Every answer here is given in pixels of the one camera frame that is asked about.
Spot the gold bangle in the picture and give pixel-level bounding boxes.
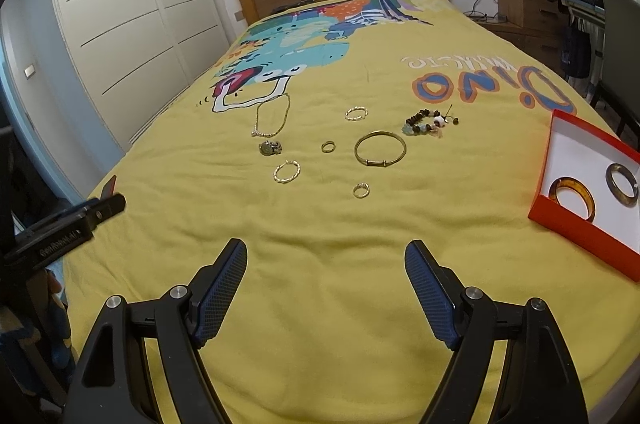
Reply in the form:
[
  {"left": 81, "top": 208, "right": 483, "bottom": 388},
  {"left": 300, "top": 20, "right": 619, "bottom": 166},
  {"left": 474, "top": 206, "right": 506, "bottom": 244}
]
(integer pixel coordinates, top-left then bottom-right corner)
[{"left": 354, "top": 131, "right": 407, "bottom": 167}]

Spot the red box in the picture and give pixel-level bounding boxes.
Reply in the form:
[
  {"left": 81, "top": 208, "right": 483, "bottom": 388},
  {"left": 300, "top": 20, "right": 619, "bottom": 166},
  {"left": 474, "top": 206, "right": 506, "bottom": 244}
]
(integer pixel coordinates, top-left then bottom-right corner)
[{"left": 528, "top": 109, "right": 640, "bottom": 282}]

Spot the dark cloth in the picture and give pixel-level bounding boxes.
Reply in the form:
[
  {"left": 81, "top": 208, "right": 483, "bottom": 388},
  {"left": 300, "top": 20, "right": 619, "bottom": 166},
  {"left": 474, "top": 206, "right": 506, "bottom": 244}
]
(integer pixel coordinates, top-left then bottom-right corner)
[{"left": 270, "top": 0, "right": 321, "bottom": 12}]

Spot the beaded bracelet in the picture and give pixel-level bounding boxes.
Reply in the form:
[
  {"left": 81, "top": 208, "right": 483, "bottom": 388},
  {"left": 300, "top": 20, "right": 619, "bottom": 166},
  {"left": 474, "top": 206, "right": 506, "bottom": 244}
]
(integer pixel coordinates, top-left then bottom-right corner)
[{"left": 404, "top": 106, "right": 462, "bottom": 139}]

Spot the dark blue tote bag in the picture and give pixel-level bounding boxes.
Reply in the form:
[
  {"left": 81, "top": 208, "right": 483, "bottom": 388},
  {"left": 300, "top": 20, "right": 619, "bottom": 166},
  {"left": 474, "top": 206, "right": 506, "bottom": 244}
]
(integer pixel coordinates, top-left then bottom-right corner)
[{"left": 560, "top": 21, "right": 593, "bottom": 79}]

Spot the gold chain necklace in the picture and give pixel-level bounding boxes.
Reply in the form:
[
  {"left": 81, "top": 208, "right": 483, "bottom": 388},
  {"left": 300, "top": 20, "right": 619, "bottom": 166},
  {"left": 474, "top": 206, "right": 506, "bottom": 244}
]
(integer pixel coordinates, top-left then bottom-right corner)
[{"left": 251, "top": 92, "right": 292, "bottom": 139}]

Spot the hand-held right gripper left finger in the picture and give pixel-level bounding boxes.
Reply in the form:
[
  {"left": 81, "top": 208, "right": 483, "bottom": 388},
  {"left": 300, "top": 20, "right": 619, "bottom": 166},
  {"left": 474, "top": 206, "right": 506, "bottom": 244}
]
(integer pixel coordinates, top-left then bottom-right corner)
[{"left": 65, "top": 238, "right": 248, "bottom": 424}]

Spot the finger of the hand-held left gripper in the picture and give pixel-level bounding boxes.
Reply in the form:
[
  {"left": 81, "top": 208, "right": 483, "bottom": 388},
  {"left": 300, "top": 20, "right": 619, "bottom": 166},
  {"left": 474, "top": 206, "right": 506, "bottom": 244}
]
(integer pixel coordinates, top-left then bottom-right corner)
[{"left": 20, "top": 194, "right": 127, "bottom": 237}]

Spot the grey chair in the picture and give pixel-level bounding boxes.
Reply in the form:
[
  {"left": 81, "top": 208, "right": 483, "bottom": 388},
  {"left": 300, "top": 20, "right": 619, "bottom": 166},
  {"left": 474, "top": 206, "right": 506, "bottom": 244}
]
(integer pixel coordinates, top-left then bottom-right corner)
[{"left": 590, "top": 0, "right": 640, "bottom": 139}]

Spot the amber bangle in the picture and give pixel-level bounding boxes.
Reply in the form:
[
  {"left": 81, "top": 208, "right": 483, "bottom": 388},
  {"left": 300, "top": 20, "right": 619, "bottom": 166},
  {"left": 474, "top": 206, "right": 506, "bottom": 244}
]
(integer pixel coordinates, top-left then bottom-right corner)
[{"left": 547, "top": 176, "right": 597, "bottom": 222}]

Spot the grey bangle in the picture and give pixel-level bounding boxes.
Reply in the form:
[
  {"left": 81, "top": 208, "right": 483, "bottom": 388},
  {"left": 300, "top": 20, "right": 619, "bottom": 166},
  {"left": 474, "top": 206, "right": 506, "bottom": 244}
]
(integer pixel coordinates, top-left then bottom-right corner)
[{"left": 605, "top": 163, "right": 640, "bottom": 207}]

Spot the yellow printed blanket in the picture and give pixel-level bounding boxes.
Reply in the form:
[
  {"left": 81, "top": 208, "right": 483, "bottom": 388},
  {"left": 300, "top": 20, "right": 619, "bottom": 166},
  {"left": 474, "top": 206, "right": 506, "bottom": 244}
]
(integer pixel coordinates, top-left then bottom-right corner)
[{"left": 60, "top": 0, "right": 640, "bottom": 424}]

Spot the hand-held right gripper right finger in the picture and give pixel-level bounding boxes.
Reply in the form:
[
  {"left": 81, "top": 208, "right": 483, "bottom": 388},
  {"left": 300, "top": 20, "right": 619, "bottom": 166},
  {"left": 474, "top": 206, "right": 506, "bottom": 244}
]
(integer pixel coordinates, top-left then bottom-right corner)
[{"left": 404, "top": 240, "right": 591, "bottom": 424}]

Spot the black power cable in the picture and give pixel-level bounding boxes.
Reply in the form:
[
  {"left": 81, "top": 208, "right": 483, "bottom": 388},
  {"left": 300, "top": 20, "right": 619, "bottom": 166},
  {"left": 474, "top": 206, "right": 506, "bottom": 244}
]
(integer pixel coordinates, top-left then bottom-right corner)
[{"left": 462, "top": 0, "right": 508, "bottom": 24}]

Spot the white wardrobe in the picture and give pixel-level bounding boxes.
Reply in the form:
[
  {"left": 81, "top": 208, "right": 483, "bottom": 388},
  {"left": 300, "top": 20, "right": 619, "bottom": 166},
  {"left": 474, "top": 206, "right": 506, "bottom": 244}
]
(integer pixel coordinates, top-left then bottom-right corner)
[{"left": 47, "top": 0, "right": 228, "bottom": 145}]

